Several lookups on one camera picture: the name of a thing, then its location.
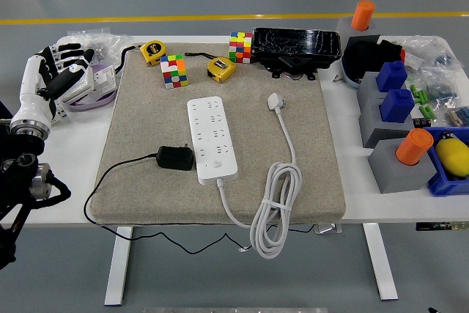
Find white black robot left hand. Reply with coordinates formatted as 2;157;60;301
10;43;97;130

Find thin black adapter cord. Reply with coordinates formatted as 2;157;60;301
83;152;254;255

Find black power adapter plug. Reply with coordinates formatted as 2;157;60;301
155;145;196;172

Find white power strip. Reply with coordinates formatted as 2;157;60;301
186;95;240;186

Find purple tape roll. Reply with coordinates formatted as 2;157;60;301
67;63;118;113

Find white table leg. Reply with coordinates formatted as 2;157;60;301
104;225;133;306
362;223;399;301

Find clear bag of metal screws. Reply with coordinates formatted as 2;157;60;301
67;28;129;68

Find black strip under table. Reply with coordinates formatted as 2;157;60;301
416;221;469;232

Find yellow tape measure black label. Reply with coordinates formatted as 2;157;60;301
140;40;167;67

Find blue plastic bin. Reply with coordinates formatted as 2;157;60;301
423;125;469;198

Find grey block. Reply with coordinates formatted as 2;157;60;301
356;70;407;103
367;138;438;195
358;98;415;149
336;15;382;48

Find puzzle cube large cells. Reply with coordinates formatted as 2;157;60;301
159;54;189;90

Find yellow oval object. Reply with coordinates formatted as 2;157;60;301
435;131;469;178

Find orange cylinder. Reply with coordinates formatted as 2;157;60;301
394;128;435;166
350;0;376;32

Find yellow tape measure clear window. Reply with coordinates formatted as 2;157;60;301
207;56;237;84

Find clear bag of striped parts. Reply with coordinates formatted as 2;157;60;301
443;105;469;129

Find blue block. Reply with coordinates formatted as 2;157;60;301
375;60;409;93
379;88;416;125

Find puzzle cube small cells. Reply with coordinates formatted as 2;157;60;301
229;31;254;65

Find clear bag of blue parts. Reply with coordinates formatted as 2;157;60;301
421;69;461;105
421;36;462;72

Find grey-brown mat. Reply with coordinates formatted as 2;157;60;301
89;41;347;227

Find pale blue-rimmed bowl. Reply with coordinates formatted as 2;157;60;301
340;56;362;89

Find clear bag with white label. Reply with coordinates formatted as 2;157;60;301
397;36;428;72

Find black cloth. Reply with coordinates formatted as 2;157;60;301
342;38;404;81

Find metal bracket under table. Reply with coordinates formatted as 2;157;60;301
314;223;344;235

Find white power cord with plug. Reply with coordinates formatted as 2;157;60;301
216;92;303;260

